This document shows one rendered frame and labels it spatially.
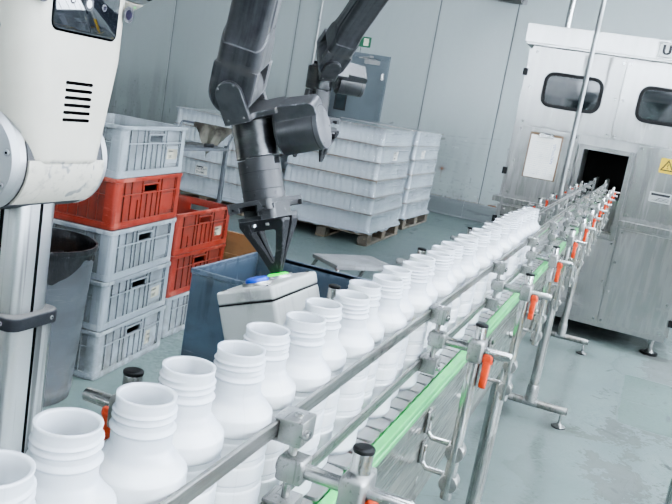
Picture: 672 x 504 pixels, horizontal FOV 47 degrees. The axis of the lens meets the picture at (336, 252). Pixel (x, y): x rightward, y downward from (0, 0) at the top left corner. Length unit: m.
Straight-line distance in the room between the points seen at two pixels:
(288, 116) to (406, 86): 10.70
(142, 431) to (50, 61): 0.81
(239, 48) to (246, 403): 0.52
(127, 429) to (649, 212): 5.31
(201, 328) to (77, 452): 1.30
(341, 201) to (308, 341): 7.06
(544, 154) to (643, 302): 1.23
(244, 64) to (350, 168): 6.72
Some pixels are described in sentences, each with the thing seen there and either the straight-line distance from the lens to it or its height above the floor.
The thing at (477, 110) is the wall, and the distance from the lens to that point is 11.41.
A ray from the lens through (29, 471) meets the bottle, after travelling 0.40.
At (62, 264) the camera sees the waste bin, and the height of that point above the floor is 0.59.
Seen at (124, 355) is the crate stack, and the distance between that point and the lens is 3.75.
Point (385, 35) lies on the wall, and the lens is 11.87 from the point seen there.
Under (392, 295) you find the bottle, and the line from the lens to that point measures 0.89.
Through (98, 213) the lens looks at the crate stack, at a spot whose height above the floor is 0.73.
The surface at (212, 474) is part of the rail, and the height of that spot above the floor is 1.11.
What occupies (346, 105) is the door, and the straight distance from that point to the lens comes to 11.92.
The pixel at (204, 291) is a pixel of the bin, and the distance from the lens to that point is 1.70.
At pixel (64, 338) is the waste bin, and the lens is 3.20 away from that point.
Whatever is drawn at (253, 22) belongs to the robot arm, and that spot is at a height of 1.43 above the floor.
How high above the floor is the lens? 1.35
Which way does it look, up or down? 11 degrees down
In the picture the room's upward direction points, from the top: 10 degrees clockwise
